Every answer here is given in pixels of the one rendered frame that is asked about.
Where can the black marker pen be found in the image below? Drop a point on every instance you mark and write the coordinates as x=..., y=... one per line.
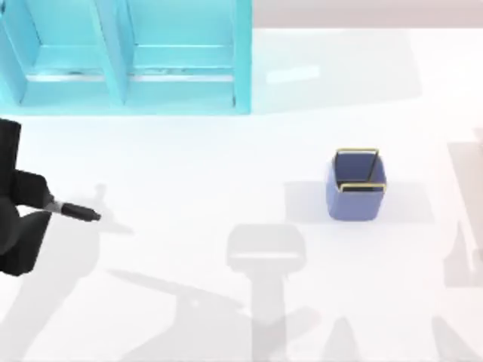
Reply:
x=77, y=211

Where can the light blue rack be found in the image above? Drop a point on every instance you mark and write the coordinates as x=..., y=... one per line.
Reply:
x=113, y=86

